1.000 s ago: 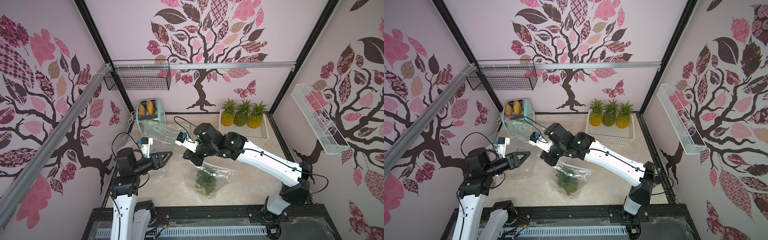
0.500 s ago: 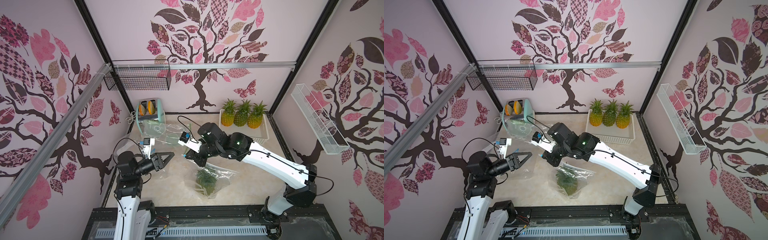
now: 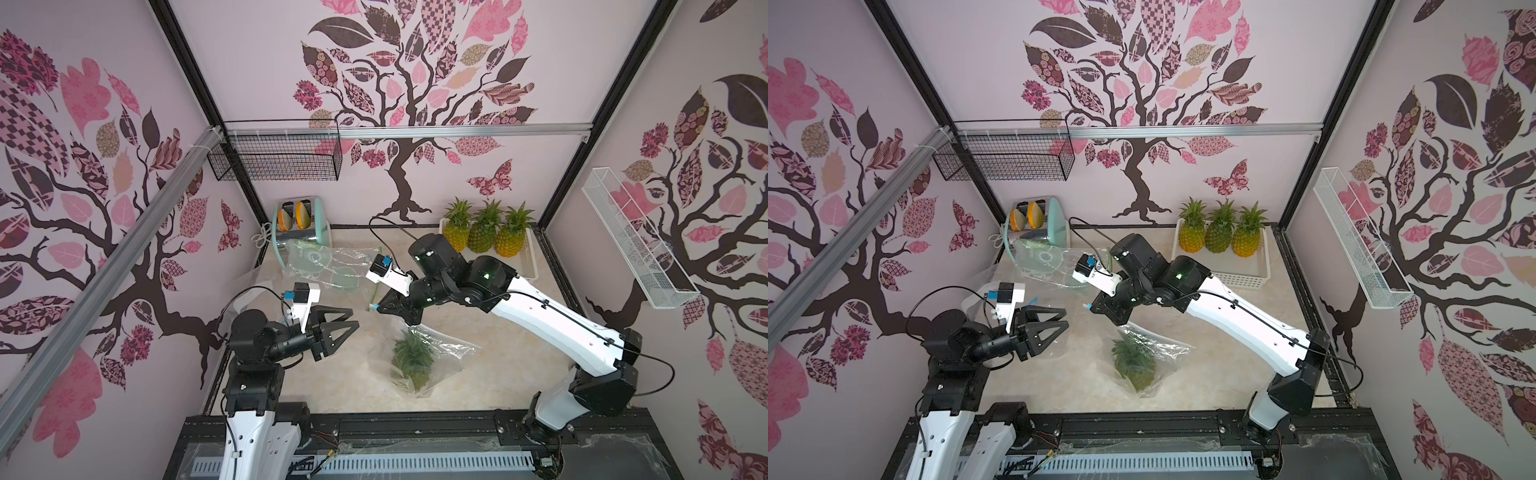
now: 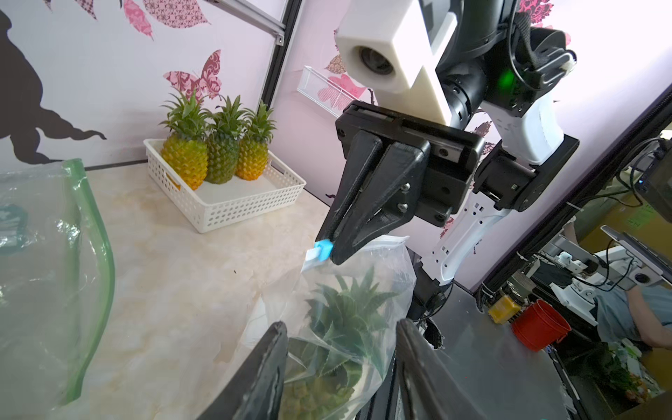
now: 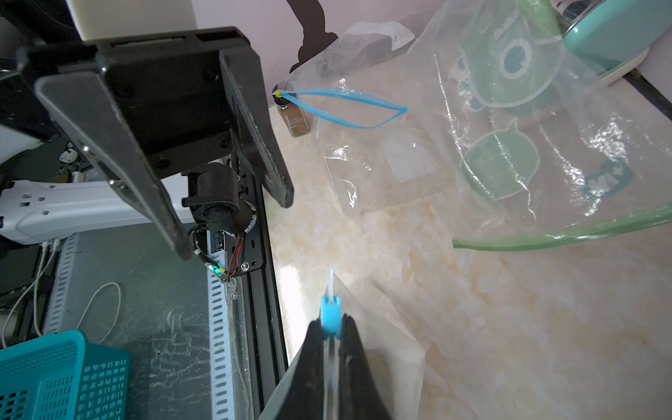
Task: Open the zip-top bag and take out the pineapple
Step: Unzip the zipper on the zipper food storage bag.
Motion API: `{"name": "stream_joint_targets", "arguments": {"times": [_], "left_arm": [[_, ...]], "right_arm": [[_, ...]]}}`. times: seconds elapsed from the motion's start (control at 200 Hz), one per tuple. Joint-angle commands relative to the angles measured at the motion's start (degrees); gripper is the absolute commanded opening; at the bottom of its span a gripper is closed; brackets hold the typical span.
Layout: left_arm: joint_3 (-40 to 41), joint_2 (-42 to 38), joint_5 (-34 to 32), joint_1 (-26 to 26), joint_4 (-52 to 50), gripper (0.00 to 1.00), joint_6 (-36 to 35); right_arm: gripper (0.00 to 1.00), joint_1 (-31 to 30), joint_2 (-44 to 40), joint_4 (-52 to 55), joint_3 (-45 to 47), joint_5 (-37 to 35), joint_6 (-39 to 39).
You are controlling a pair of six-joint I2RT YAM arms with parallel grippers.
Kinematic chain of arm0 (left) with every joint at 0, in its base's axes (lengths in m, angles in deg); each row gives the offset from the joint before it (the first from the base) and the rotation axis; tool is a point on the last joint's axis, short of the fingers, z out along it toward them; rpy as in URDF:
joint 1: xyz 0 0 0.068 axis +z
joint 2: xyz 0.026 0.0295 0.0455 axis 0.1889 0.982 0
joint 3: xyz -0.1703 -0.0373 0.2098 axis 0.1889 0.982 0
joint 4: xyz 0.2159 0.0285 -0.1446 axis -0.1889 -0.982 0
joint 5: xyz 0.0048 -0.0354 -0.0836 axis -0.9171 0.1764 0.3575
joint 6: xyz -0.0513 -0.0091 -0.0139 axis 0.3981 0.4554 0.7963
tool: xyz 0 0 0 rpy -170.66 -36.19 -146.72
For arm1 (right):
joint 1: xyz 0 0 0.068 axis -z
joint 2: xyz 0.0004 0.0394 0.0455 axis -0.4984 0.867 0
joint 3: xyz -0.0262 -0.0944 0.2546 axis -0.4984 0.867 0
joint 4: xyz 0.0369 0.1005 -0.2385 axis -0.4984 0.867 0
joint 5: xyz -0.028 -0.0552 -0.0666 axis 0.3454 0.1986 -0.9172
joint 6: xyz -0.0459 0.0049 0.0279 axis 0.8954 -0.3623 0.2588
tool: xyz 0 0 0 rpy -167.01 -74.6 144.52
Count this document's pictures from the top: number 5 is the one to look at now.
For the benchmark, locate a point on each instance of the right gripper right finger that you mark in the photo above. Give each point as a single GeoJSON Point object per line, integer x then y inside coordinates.
{"type": "Point", "coordinates": [358, 397]}

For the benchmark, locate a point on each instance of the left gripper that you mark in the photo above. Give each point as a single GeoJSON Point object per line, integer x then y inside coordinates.
{"type": "Point", "coordinates": [162, 103]}

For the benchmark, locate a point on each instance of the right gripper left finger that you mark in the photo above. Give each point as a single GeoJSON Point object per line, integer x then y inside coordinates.
{"type": "Point", "coordinates": [301, 392]}

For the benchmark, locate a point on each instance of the zip bag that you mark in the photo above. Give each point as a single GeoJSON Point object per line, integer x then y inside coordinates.
{"type": "Point", "coordinates": [396, 358]}

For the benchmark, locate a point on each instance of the zip-top bag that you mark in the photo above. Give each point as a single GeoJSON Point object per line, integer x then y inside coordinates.
{"type": "Point", "coordinates": [362, 46]}

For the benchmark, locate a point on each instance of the blue-zip bag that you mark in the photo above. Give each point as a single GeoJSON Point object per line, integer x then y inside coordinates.
{"type": "Point", "coordinates": [376, 153]}

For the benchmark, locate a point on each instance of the green-zip bag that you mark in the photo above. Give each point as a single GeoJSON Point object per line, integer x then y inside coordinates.
{"type": "Point", "coordinates": [543, 153]}

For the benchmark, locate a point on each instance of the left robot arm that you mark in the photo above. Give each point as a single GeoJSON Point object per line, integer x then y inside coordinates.
{"type": "Point", "coordinates": [33, 212]}

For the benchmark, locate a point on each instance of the white vent strip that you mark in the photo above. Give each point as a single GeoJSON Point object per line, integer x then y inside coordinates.
{"type": "Point", "coordinates": [222, 396]}

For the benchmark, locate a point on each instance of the brown spice jar left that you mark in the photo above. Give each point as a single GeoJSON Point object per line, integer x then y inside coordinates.
{"type": "Point", "coordinates": [296, 121]}

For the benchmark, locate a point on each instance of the teal plastic basket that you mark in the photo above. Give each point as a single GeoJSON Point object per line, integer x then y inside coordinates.
{"type": "Point", "coordinates": [63, 376]}

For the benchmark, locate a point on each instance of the mint green toaster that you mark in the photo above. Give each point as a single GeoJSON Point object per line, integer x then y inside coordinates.
{"type": "Point", "coordinates": [612, 37]}

